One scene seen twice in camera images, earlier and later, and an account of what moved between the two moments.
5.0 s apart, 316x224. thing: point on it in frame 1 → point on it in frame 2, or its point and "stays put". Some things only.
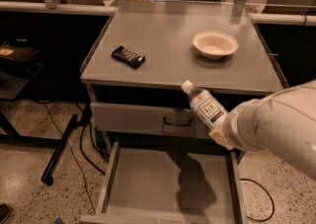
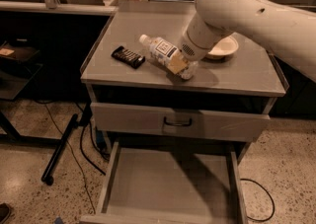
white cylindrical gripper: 237,126 → 191,49
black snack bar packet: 128,56 stays put
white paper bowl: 214,44 stays put
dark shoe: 5,212 stays put
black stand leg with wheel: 47,175 stays put
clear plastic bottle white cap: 206,108 → 169,54
